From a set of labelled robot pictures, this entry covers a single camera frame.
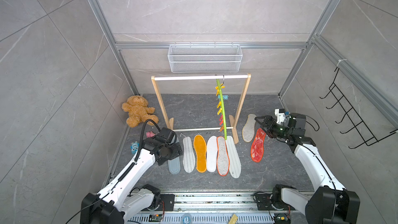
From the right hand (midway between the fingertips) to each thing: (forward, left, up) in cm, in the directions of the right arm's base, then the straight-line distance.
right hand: (259, 122), depth 80 cm
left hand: (-12, +44, -10) cm, 47 cm away
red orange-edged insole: (-4, -3, -20) cm, 21 cm away
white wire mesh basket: (+44, +28, +11) cm, 54 cm away
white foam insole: (-6, +25, -18) cm, 32 cm away
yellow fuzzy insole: (-5, +32, -19) cm, 38 cm away
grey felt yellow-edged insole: (+7, 0, -20) cm, 21 cm away
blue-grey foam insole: (-16, +47, -18) cm, 52 cm away
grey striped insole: (-12, +39, -20) cm, 45 cm away
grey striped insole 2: (-17, +12, -20) cm, 29 cm away
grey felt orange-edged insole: (-12, +19, -19) cm, 30 cm away
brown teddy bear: (+22, +75, -11) cm, 79 cm away
